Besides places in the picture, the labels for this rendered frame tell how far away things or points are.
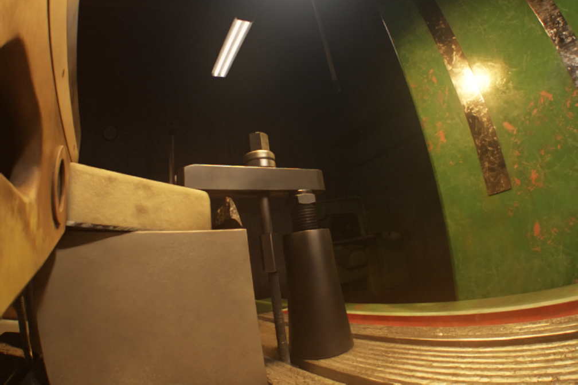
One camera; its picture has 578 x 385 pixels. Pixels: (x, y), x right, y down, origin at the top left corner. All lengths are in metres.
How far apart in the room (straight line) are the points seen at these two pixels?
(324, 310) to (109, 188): 0.24
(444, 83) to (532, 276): 0.60
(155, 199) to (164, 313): 0.09
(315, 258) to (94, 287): 0.22
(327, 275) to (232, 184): 0.14
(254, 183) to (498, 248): 0.68
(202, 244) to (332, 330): 0.17
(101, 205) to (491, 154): 0.82
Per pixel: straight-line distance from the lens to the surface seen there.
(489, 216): 0.84
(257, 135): 0.35
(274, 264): 0.33
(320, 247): 0.33
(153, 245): 0.24
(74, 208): 0.21
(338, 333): 0.34
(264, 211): 0.34
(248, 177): 0.32
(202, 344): 0.25
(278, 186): 0.34
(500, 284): 0.86
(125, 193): 0.24
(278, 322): 0.34
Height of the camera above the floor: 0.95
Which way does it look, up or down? 16 degrees up
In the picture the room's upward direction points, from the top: 8 degrees counter-clockwise
